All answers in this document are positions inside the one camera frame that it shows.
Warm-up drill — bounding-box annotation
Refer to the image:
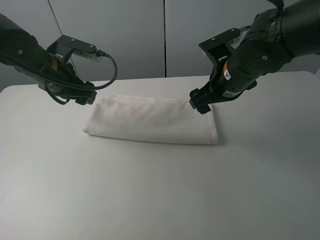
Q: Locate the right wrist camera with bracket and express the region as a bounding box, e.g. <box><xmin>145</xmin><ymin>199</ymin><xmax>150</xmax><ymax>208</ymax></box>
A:
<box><xmin>198</xmin><ymin>25</ymin><xmax>251</xmax><ymax>68</ymax></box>

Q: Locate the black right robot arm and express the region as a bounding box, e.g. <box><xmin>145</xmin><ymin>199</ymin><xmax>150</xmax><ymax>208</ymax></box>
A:
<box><xmin>189</xmin><ymin>0</ymin><xmax>320</xmax><ymax>115</ymax></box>

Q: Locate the black left camera cable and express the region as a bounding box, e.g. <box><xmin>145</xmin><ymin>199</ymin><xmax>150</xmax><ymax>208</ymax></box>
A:
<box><xmin>0</xmin><ymin>49</ymin><xmax>118</xmax><ymax>106</ymax></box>

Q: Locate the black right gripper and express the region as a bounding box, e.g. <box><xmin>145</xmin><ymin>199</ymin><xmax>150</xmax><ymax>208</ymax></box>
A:
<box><xmin>189</xmin><ymin>56</ymin><xmax>258</xmax><ymax>115</ymax></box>

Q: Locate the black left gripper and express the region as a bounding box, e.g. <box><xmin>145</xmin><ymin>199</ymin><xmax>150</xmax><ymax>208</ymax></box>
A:
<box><xmin>37</xmin><ymin>53</ymin><xmax>97</xmax><ymax>106</ymax></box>

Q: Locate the white towel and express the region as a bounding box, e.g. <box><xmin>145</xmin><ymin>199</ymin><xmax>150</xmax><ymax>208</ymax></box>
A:
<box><xmin>83</xmin><ymin>94</ymin><xmax>218</xmax><ymax>145</ymax></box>

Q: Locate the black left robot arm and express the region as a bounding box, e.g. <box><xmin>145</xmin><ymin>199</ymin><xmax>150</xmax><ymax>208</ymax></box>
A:
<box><xmin>0</xmin><ymin>15</ymin><xmax>97</xmax><ymax>105</ymax></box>

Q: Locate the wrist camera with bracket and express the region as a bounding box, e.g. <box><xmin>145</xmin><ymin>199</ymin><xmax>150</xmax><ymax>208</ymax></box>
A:
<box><xmin>198</xmin><ymin>25</ymin><xmax>251</xmax><ymax>68</ymax></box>
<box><xmin>47</xmin><ymin>35</ymin><xmax>108</xmax><ymax>63</ymax></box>

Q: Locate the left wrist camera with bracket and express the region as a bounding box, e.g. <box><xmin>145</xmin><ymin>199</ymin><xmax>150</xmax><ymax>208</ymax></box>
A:
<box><xmin>47</xmin><ymin>35</ymin><xmax>108</xmax><ymax>63</ymax></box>

